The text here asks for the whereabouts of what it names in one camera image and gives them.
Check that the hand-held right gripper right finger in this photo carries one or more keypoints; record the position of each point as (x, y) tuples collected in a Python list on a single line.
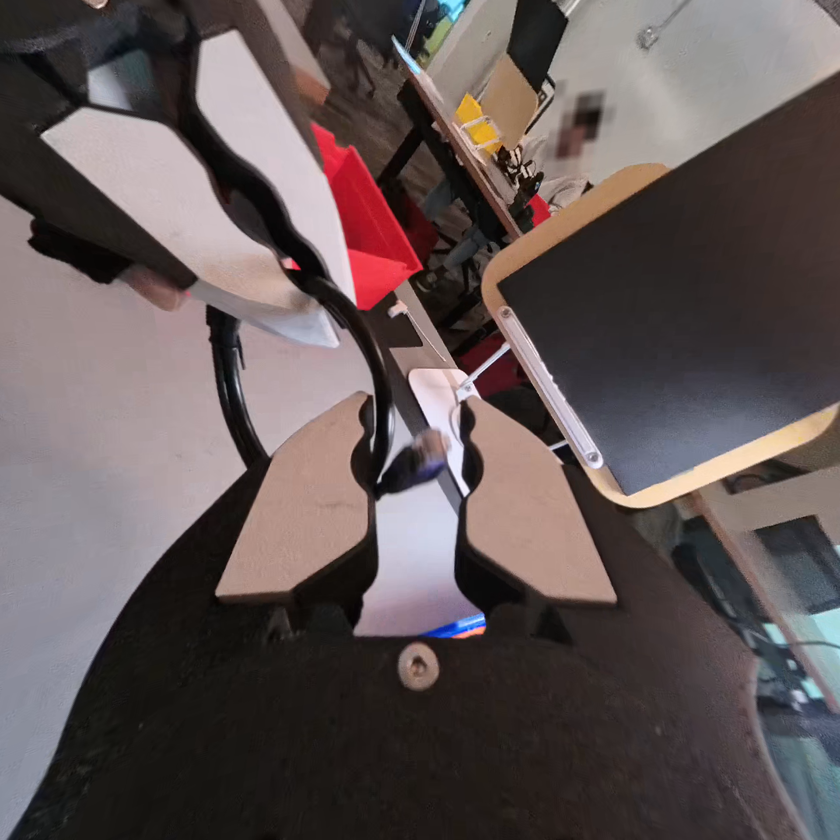
[(531, 525)]

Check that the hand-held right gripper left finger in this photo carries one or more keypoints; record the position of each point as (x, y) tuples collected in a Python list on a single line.
[(302, 518)]

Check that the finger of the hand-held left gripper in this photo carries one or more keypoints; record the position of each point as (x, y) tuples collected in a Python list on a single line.
[(151, 190), (275, 144)]

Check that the blue plastic bin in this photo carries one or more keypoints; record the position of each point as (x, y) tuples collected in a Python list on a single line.
[(459, 628)]

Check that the grey desk with wooden edge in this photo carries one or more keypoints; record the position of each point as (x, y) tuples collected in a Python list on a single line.
[(295, 52)]

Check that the red plastic crate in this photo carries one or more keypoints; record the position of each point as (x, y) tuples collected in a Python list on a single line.
[(492, 371)]

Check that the red fabric floor bin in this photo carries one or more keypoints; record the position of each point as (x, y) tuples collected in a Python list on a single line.
[(415, 226)]

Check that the wooden desk with black legs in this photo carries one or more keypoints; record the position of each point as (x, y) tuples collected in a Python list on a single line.
[(453, 131)]

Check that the yellow plastic bin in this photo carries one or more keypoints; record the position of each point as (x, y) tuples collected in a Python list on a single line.
[(476, 124)]

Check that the small white plastic clip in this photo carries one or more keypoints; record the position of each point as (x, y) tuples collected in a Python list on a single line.
[(397, 310)]

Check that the small red plastic bin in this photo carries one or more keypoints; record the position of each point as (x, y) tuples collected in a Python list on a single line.
[(538, 208)]

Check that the black panel with wooden frame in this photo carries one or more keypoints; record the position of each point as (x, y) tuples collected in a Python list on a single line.
[(531, 39), (689, 315)]

